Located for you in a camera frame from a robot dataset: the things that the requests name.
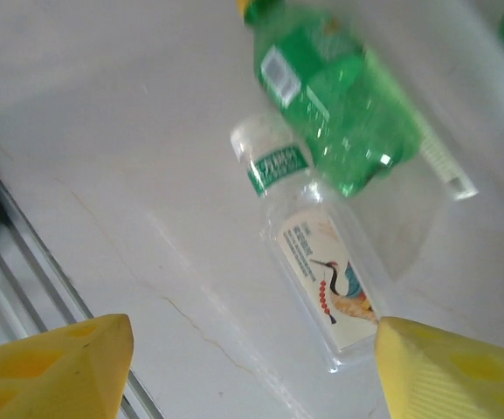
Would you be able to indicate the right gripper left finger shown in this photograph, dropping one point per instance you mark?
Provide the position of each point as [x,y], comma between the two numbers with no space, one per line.
[50,375]

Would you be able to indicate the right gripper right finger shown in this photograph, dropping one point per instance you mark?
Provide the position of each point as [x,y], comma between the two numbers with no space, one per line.
[452,379]

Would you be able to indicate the clear bottle crane picture label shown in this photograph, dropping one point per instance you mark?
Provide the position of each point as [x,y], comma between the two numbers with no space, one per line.
[321,270]

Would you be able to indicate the clear long plastic bottle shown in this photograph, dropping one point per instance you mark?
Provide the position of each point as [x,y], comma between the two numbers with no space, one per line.
[448,166]

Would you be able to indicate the long aluminium table rail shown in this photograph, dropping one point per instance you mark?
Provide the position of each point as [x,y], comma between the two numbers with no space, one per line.
[15,270]

